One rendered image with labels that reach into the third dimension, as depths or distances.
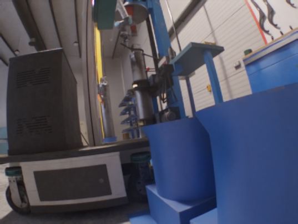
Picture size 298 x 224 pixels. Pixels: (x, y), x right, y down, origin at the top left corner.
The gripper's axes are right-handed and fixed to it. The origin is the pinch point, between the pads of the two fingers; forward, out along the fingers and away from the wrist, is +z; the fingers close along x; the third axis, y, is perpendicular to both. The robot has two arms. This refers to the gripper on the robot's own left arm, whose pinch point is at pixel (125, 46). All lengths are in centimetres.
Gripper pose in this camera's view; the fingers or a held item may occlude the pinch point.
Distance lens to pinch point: 228.6
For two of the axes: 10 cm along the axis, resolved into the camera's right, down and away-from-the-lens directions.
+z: 1.6, 9.8, -1.2
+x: -8.6, 2.0, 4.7
